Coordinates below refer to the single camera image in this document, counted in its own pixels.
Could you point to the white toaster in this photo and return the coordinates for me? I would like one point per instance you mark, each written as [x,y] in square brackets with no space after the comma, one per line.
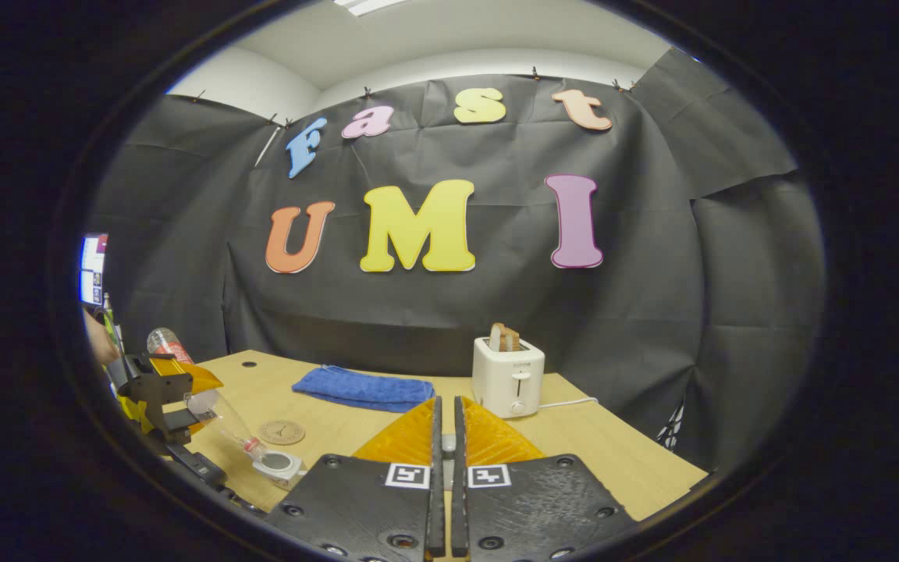
[506,382]

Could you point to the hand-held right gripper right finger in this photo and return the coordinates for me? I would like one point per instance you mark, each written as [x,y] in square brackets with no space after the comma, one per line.
[459,499]

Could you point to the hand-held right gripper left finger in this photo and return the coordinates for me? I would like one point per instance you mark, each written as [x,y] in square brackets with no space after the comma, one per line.
[437,499]

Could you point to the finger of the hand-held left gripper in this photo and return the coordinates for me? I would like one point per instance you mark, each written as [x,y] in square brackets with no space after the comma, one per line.
[161,378]
[180,423]

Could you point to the computer monitor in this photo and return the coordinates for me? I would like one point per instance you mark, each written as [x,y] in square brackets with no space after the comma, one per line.
[93,269]

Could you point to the blue folded towel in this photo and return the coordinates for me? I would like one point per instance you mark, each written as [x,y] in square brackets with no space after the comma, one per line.
[364,389]

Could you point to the round brown coaster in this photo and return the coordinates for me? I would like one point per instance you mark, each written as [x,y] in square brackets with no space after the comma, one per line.
[282,432]

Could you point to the ceiling light panel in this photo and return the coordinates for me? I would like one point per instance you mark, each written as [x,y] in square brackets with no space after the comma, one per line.
[367,5]

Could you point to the bread slice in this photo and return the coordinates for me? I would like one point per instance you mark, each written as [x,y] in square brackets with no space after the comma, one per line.
[504,337]

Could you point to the green drink bottle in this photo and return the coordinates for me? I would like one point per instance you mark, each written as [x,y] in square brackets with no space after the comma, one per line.
[111,328]

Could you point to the clear plastic water bottle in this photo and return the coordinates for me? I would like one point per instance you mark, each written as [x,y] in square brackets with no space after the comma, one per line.
[219,414]

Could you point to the black backdrop cloth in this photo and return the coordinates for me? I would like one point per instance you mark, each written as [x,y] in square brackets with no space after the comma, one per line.
[496,312]

